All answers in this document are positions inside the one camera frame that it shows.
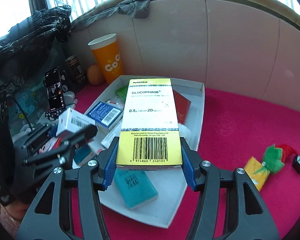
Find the white barcode box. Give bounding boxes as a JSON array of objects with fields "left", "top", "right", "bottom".
[{"left": 56, "top": 108, "right": 95, "bottom": 138}]

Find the white yellow Glucophage box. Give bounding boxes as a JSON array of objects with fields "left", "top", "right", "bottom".
[{"left": 116, "top": 78, "right": 183, "bottom": 170}]

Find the red cigarette box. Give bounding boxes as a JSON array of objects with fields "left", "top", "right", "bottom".
[{"left": 173, "top": 90, "right": 191, "bottom": 125}]

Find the yellow orange packet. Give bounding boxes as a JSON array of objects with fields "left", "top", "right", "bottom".
[{"left": 244, "top": 157, "right": 270, "bottom": 191}]

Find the black smartphone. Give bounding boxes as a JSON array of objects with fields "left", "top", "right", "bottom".
[{"left": 45, "top": 67, "right": 66, "bottom": 113}]

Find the green red plush elf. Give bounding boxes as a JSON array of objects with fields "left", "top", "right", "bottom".
[{"left": 262, "top": 144, "right": 298, "bottom": 174}]

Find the small black clip object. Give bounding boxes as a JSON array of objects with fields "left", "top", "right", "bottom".
[{"left": 292, "top": 154, "right": 300, "bottom": 174}]

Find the blue white medicine box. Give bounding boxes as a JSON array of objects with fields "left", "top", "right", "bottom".
[{"left": 87, "top": 101, "right": 123, "bottom": 134}]

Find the pink red bed sheet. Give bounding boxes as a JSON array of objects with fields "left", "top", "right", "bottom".
[{"left": 71, "top": 83, "right": 300, "bottom": 240}]

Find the white cardboard tray box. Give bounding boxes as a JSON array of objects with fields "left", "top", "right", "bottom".
[{"left": 75, "top": 75, "right": 205, "bottom": 229}]

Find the teal small box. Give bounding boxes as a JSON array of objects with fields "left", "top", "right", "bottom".
[{"left": 114, "top": 168, "right": 158, "bottom": 209}]

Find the orange fruit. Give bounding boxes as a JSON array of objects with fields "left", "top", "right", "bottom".
[{"left": 87, "top": 64, "right": 105, "bottom": 86}]

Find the dark drink can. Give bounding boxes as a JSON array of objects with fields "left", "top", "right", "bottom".
[{"left": 65, "top": 55, "right": 87, "bottom": 87}]

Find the black plastic bag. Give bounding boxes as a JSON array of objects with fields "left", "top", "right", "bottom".
[{"left": 0, "top": 5, "right": 71, "bottom": 92}]

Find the green sachet packet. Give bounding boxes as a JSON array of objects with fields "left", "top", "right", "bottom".
[{"left": 115, "top": 86, "right": 128, "bottom": 102}]

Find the white plush bear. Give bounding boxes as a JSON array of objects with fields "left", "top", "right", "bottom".
[{"left": 178, "top": 123, "right": 191, "bottom": 142}]

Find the orange paper cup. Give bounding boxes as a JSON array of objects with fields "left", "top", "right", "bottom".
[{"left": 88, "top": 34, "right": 124, "bottom": 84}]

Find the grey cloth on ledge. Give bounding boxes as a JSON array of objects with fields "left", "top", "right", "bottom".
[{"left": 71, "top": 0, "right": 155, "bottom": 32}]

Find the black cable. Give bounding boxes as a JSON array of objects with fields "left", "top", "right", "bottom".
[{"left": 6, "top": 96, "right": 35, "bottom": 132}]

